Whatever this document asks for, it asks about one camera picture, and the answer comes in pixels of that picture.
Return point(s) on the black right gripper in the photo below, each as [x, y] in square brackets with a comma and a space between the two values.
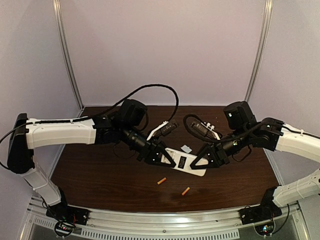
[221, 155]

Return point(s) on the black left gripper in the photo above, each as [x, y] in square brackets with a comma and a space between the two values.
[149, 153]

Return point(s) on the white remote control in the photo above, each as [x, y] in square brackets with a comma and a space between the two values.
[183, 161]

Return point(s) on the grey battery compartment cover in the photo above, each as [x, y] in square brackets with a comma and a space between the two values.
[186, 149]

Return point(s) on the orange AA battery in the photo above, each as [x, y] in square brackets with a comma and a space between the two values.
[185, 191]
[161, 181]

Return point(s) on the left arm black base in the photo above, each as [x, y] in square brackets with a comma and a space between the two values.
[67, 216]

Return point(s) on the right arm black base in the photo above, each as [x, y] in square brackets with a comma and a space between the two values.
[267, 210]

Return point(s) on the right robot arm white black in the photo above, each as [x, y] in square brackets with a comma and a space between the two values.
[270, 134]

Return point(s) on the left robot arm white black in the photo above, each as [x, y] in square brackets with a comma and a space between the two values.
[30, 133]

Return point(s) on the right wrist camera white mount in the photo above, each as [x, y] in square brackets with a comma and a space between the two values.
[206, 129]

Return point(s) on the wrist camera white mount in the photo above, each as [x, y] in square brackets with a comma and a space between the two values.
[163, 129]
[206, 129]

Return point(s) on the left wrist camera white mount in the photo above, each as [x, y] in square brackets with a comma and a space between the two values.
[163, 129]

